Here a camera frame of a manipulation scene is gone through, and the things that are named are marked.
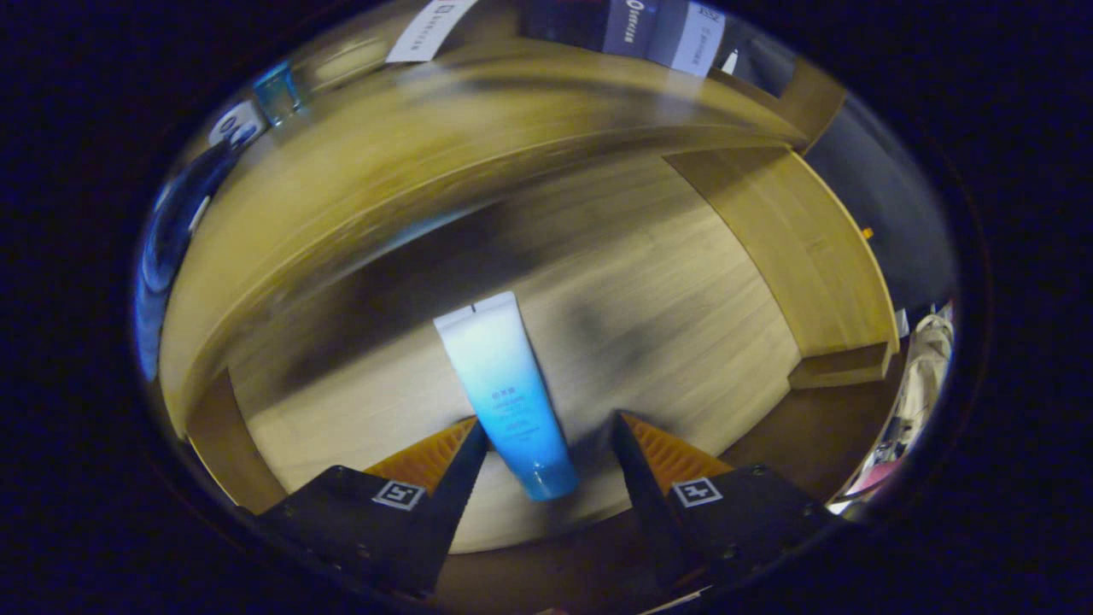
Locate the light purple book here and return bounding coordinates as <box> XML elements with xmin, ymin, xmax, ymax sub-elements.
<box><xmin>646</xmin><ymin>0</ymin><xmax>727</xmax><ymax>78</ymax></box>

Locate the white lotion bottle blue cap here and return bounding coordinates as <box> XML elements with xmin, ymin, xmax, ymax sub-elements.
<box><xmin>209</xmin><ymin>100</ymin><xmax>267</xmax><ymax>150</ymax></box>

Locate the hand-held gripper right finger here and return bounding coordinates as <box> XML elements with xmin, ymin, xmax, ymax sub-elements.
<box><xmin>611</xmin><ymin>410</ymin><xmax>842</xmax><ymax>590</ymax></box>

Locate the dark blue book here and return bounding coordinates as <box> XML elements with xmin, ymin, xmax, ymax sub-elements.
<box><xmin>521</xmin><ymin>0</ymin><xmax>658</xmax><ymax>56</ymax></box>

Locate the white book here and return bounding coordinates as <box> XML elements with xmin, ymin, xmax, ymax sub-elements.
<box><xmin>386</xmin><ymin>0</ymin><xmax>479</xmax><ymax>63</ymax></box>

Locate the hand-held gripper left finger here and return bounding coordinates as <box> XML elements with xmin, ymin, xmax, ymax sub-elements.
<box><xmin>256</xmin><ymin>417</ymin><xmax>489</xmax><ymax>599</ymax></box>

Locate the rolled blue towel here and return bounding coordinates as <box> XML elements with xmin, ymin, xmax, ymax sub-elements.
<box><xmin>135</xmin><ymin>141</ymin><xmax>240</xmax><ymax>381</ymax></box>

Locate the clear blue bottle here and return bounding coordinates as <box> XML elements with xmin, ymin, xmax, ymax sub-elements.
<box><xmin>254</xmin><ymin>61</ymin><xmax>304</xmax><ymax>127</ymax></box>

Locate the beige bag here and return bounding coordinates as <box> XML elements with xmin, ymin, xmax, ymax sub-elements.
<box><xmin>888</xmin><ymin>312</ymin><xmax>956</xmax><ymax>454</ymax></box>

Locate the blue and white tube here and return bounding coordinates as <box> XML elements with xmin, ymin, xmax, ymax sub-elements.
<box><xmin>433</xmin><ymin>291</ymin><xmax>580</xmax><ymax>501</ymax></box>

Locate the wooden countertop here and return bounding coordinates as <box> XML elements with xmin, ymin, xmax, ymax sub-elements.
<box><xmin>158</xmin><ymin>38</ymin><xmax>812</xmax><ymax>428</ymax></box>

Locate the wooden cabinet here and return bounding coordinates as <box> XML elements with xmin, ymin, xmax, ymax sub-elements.
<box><xmin>137</xmin><ymin>0</ymin><xmax>902</xmax><ymax>556</ymax></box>

